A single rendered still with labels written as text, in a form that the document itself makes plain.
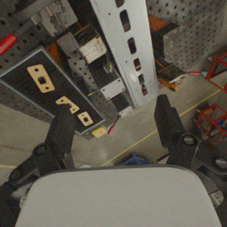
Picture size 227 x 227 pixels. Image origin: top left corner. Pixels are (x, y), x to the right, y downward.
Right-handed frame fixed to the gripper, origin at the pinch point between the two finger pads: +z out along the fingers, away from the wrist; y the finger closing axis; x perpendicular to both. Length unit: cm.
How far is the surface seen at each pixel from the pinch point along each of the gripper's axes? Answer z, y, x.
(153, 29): 61, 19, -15
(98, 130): 27, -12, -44
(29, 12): 22.4, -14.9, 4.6
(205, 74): 201, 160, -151
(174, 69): 62, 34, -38
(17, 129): 98, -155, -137
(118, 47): 48, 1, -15
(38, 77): 22.7, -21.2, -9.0
